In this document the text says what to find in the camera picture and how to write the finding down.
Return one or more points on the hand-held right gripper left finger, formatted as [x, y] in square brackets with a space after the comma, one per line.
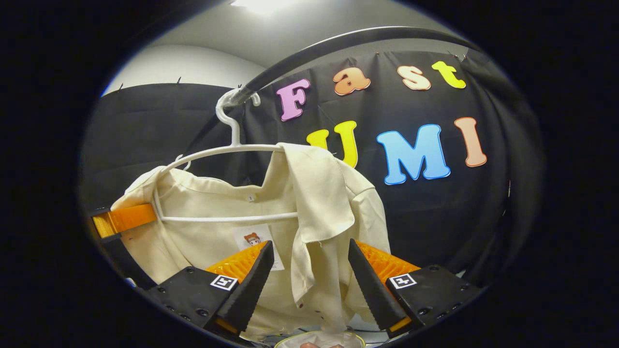
[246, 290]

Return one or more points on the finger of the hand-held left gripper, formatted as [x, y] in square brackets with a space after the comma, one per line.
[130, 217]

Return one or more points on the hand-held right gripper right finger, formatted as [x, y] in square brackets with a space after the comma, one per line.
[372, 290]

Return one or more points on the laundry hamper with yellow-green rim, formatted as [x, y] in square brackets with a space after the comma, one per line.
[348, 338]

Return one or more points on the cream button-up shirt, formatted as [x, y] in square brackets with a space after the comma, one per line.
[203, 241]

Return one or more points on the black metal clothes rack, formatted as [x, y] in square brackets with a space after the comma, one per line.
[309, 50]

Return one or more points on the black backdrop cloth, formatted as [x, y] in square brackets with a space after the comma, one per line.
[435, 217]

